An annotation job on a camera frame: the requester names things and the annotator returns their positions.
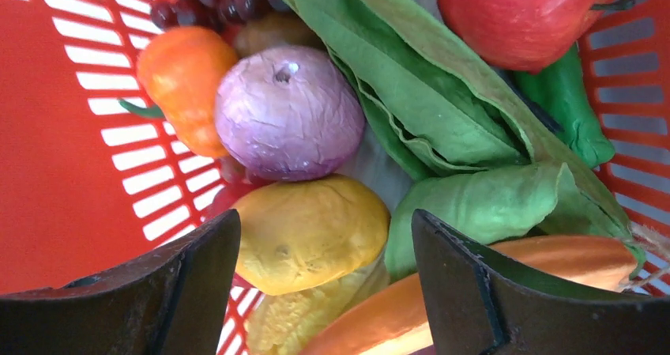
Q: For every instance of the orange toy bell pepper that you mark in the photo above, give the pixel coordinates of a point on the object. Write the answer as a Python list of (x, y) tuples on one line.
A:
[(181, 70)]

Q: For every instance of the pink toy onion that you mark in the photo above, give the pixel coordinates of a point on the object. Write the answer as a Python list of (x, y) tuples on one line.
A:
[(288, 114)]

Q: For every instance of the toy ham slice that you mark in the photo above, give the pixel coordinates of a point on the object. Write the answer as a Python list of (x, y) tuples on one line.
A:
[(394, 321)]

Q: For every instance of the green toy chili pepper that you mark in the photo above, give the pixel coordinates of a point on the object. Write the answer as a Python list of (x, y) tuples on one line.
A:
[(559, 91)]

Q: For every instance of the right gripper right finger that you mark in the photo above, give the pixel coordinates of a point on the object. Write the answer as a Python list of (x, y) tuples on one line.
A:
[(480, 301)]

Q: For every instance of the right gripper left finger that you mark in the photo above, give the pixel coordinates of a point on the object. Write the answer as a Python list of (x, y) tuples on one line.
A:
[(171, 300)]

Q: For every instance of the red toy tomato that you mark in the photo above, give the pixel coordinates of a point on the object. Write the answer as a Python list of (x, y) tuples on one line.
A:
[(526, 35)]

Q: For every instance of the red plastic basket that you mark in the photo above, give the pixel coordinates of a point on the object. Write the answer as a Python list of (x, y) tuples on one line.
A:
[(81, 179)]

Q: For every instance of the yellow toy corn cob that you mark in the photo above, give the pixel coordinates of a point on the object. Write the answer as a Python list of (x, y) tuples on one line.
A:
[(285, 324)]

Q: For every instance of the green toy leaf vegetable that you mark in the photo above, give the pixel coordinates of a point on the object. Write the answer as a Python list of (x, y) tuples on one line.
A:
[(481, 161)]

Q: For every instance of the dark toy grape bunch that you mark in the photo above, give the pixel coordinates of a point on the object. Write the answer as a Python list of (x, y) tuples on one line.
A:
[(214, 14)]

